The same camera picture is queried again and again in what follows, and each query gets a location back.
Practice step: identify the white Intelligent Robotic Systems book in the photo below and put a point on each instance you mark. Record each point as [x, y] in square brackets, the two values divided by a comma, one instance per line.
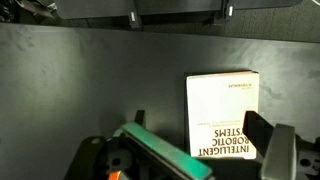
[216, 107]

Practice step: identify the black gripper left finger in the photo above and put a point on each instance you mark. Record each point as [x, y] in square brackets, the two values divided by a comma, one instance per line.
[101, 158]

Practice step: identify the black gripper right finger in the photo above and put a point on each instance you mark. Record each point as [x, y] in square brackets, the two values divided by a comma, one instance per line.
[286, 156]

